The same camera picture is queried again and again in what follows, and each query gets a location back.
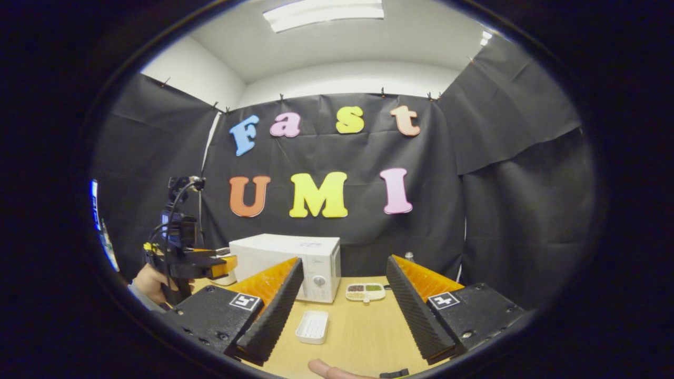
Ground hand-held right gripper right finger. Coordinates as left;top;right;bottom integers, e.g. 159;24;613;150
386;255;527;365

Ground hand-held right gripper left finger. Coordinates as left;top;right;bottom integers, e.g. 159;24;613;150
158;257;306;367

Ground white microwave oven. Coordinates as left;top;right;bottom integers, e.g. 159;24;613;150
229;234;342;304

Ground white ribbed tray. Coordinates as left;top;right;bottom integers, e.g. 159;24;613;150
295;310;330;345

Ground white sectioned grain plate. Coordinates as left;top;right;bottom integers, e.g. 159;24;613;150
345;283;386;304

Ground long ceiling light panel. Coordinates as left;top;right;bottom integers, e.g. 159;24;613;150
262;0;385;33

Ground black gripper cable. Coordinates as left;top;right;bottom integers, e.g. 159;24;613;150
149;179;205;306

